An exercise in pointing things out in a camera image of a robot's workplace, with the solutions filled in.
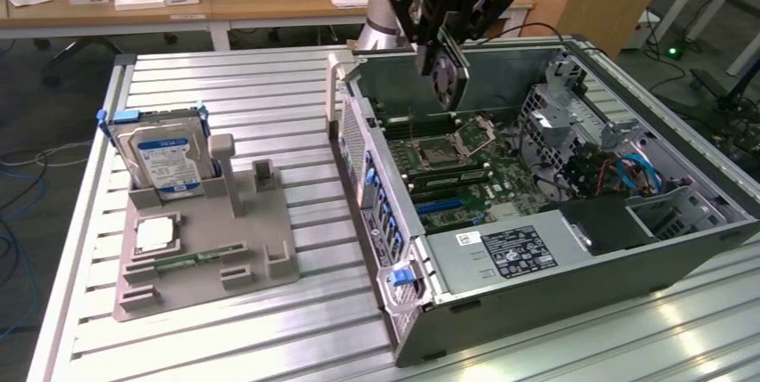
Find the GPU card with metal bracket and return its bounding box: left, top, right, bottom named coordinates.
left=428, top=25, right=472, bottom=112

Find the metal CPU socket cover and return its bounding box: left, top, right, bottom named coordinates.
left=454, top=117, right=499, bottom=150

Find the metal disk bay cage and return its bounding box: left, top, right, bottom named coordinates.
left=516, top=83, right=603, bottom=157

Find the black device green light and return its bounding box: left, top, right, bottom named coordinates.
left=658, top=41, right=691, bottom=63

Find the CPU socket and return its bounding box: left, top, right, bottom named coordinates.
left=415, top=134, right=466, bottom=170

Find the installed green RAM stick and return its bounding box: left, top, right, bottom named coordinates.
left=408, top=170, right=486, bottom=191

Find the green motherboard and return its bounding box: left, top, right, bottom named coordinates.
left=379, top=108, right=566, bottom=234

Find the blue expansion slot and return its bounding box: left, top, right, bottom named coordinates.
left=418, top=199, right=466, bottom=216

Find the black equipment stand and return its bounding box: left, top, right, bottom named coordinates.
left=690, top=68, right=760, bottom=152

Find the hard disk with blue carrier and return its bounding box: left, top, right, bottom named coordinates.
left=98, top=108, right=215, bottom=201

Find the gray power supply unit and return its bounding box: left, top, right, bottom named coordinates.
left=426, top=210, right=595, bottom=295

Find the silver CPU chip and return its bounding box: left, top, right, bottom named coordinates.
left=135, top=219, right=179, bottom=255

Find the green loose RAM stick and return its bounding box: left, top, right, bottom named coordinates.
left=155, top=253, right=224, bottom=270

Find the gray plastic parts rack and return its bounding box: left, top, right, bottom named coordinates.
left=112, top=132, right=302, bottom=323

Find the open black PC case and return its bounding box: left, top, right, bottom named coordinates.
left=326, top=34, right=760, bottom=368

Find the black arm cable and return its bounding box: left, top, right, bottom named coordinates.
left=486, top=20, right=602, bottom=52

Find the orange wire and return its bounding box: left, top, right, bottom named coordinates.
left=595, top=158, right=614, bottom=197

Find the blue SATA wire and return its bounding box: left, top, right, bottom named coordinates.
left=615, top=154, right=664, bottom=197

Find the gray floor cable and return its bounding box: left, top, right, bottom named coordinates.
left=0, top=135, right=92, bottom=170

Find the blue floor cable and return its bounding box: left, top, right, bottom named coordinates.
left=0, top=216, right=50, bottom=337

